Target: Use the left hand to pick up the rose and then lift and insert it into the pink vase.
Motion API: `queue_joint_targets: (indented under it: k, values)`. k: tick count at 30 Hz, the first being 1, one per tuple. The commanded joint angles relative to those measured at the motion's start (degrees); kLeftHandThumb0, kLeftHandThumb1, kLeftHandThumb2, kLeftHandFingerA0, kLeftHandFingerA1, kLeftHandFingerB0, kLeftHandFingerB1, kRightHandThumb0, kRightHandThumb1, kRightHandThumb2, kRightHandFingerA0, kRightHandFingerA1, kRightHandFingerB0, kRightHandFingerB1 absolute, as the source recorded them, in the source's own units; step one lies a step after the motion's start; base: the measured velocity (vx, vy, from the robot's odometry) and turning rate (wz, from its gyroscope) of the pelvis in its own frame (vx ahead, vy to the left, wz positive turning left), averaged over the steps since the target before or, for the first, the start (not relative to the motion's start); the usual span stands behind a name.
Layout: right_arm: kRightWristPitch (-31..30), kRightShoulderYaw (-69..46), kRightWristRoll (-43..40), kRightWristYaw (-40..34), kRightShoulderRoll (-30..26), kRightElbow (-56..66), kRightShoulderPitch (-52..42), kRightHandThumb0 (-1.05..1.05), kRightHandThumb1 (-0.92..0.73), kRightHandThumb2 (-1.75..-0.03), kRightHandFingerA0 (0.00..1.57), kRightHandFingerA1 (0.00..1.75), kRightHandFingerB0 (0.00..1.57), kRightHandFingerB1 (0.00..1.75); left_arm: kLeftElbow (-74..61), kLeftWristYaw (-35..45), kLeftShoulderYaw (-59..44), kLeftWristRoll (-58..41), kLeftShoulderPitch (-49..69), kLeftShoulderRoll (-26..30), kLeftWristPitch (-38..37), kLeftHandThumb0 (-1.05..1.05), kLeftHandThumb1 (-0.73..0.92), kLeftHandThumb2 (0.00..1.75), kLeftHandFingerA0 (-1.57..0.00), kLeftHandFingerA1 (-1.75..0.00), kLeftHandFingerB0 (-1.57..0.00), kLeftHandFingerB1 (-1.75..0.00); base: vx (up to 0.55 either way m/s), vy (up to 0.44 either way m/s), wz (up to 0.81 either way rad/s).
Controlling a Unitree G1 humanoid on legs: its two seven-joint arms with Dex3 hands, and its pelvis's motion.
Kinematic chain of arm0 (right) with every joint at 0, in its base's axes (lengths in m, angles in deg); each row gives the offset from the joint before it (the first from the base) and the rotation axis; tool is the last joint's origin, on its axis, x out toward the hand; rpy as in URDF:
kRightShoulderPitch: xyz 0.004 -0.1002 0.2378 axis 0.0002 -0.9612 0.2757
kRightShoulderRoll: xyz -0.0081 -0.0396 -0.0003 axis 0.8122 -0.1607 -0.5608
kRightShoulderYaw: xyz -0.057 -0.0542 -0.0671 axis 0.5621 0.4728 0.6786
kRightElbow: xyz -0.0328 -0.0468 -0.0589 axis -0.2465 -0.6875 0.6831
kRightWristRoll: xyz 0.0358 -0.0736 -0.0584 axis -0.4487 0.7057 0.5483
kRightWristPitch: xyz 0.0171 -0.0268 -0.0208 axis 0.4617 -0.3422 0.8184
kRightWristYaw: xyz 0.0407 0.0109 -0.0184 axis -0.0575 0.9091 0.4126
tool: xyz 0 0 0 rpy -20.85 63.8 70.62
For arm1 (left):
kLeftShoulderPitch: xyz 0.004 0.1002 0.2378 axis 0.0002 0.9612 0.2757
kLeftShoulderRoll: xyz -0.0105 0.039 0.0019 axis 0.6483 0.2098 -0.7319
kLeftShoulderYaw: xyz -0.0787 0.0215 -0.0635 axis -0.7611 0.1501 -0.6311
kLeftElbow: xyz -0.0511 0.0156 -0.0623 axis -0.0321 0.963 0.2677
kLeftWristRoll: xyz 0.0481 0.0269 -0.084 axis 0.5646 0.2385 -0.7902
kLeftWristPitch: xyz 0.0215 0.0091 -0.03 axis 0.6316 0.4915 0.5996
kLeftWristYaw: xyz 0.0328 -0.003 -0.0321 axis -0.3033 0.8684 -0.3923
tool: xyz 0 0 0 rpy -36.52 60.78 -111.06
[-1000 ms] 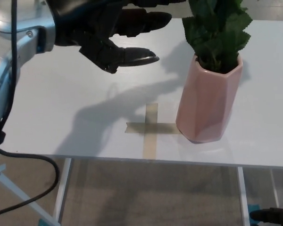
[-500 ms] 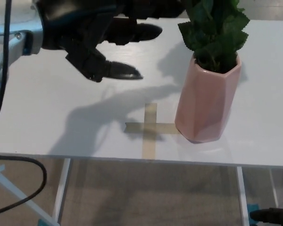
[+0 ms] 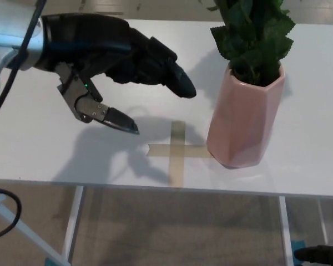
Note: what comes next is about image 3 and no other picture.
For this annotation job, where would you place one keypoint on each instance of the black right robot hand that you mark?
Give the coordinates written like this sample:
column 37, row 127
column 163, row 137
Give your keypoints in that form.
column 322, row 255

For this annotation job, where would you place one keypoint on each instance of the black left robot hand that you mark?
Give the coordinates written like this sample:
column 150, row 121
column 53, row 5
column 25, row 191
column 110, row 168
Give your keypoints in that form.
column 100, row 44

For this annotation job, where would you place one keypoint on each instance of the pink rose bouquet green stems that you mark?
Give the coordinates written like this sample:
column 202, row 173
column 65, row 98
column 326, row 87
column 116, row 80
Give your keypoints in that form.
column 252, row 41

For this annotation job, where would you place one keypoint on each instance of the pink faceted ceramic vase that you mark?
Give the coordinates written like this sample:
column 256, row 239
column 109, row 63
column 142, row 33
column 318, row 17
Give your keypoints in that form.
column 238, row 124

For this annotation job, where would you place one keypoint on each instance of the teal floor tape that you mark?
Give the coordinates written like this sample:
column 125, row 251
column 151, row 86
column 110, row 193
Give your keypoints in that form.
column 298, row 245

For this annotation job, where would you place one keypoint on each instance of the white table leg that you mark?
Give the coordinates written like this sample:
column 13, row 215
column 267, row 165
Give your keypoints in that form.
column 285, row 232
column 323, row 221
column 73, row 221

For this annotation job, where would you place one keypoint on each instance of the short beige tape strip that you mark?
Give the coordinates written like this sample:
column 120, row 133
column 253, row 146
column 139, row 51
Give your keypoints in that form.
column 161, row 151

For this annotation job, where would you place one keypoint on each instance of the white metal stand frame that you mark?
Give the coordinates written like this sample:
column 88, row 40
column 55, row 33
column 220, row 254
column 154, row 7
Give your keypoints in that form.
column 16, row 224

